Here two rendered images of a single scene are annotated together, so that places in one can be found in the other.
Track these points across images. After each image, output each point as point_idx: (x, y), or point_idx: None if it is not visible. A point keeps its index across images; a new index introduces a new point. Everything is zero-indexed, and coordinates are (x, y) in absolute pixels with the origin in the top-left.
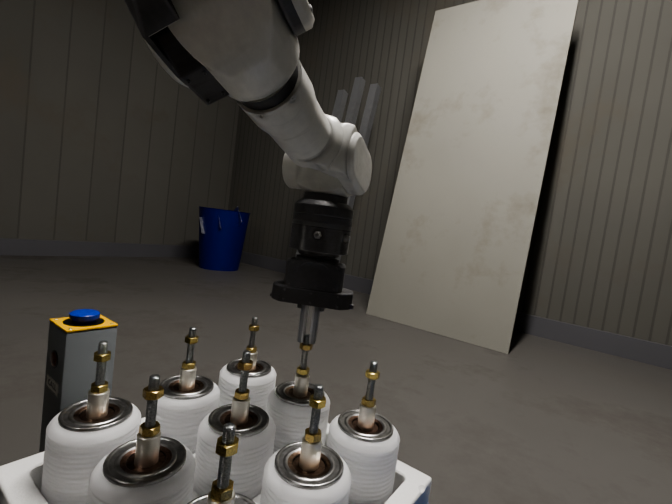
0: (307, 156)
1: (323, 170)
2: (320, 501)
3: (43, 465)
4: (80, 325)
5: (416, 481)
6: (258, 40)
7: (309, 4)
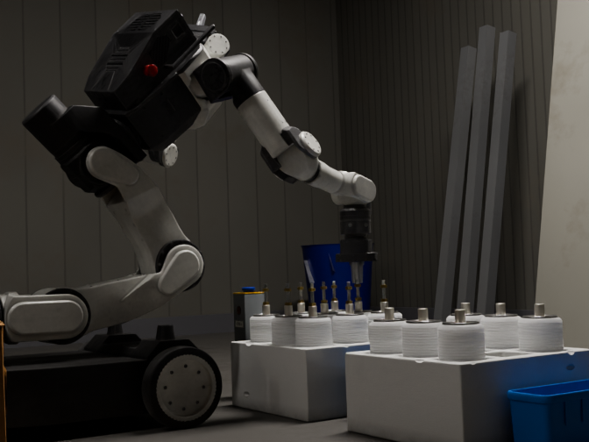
0: (334, 191)
1: (344, 195)
2: (350, 317)
3: (251, 333)
4: (248, 292)
5: None
6: (303, 166)
7: (318, 146)
